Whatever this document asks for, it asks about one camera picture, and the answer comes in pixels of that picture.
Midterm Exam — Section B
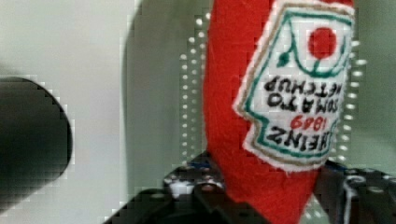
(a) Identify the red plush ketchup bottle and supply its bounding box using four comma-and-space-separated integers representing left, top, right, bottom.
204, 0, 355, 224

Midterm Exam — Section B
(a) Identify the black utensil holder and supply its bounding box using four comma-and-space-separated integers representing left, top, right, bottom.
0, 77, 73, 212

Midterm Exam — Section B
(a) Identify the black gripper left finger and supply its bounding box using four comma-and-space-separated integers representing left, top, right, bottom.
103, 151, 268, 224

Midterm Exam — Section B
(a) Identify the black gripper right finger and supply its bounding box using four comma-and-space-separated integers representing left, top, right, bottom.
314, 161, 396, 224

